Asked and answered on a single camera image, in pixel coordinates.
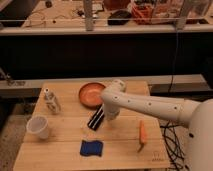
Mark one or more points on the black striped eraser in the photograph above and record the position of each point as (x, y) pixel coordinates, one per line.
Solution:
(96, 119)

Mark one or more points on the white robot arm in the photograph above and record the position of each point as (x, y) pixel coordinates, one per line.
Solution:
(196, 116)

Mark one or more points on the orange round plate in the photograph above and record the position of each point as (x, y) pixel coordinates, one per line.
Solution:
(89, 94)

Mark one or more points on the small clear bottle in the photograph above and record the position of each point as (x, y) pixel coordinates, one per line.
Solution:
(51, 101)

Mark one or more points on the orange carrot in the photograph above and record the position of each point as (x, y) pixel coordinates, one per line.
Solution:
(142, 136)

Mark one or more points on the blue folded cloth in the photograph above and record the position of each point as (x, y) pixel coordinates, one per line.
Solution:
(91, 148)

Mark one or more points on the black bag on bench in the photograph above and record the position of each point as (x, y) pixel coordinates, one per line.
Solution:
(119, 17)

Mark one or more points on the clear plastic cup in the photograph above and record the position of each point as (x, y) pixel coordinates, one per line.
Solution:
(38, 125)

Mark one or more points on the orange crate on bench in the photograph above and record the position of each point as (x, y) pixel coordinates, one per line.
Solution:
(141, 15)

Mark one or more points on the grey metal post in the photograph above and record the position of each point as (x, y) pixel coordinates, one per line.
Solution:
(87, 4)

